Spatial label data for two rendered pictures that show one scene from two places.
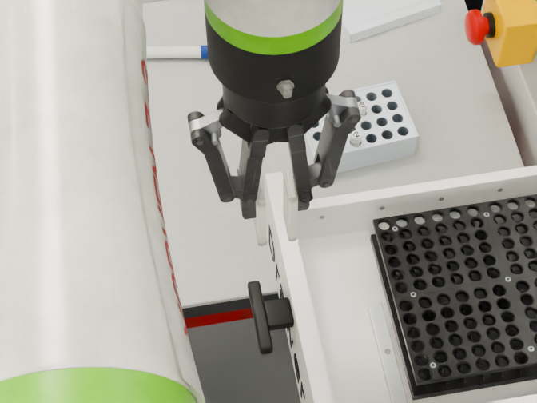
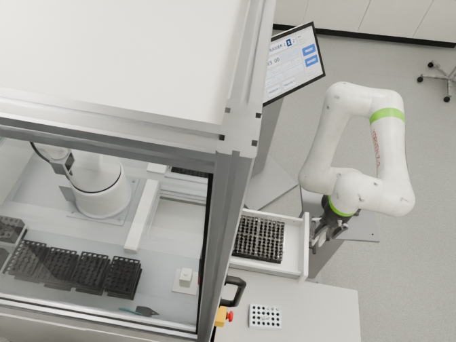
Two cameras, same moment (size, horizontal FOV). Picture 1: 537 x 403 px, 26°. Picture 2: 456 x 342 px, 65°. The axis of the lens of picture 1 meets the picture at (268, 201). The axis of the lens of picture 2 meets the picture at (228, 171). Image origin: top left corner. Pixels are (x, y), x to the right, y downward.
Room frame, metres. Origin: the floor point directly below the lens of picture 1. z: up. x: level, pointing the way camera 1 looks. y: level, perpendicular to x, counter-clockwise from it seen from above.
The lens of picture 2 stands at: (1.24, -0.25, 2.27)
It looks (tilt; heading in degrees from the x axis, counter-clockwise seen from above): 54 degrees down; 192
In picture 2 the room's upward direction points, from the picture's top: 9 degrees clockwise
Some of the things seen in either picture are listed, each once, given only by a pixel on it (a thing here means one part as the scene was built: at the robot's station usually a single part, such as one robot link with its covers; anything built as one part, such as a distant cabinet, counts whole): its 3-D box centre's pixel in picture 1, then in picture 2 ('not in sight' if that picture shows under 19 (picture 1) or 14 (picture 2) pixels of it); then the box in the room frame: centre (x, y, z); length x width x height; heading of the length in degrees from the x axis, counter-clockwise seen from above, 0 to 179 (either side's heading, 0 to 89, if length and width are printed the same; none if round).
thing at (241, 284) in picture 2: not in sight; (231, 293); (0.98, -0.25, 1.45); 0.05 x 0.03 x 0.19; 100
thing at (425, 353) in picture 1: (403, 297); (281, 240); (0.52, -0.13, 0.90); 0.18 x 0.02 x 0.01; 10
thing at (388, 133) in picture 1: (355, 129); (264, 317); (0.80, -0.10, 0.78); 0.12 x 0.08 x 0.04; 106
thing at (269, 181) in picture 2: not in sight; (265, 133); (-0.40, -0.38, 0.51); 0.50 x 0.45 x 1.02; 56
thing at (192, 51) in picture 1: (177, 52); not in sight; (0.92, 0.11, 0.77); 0.14 x 0.02 x 0.02; 91
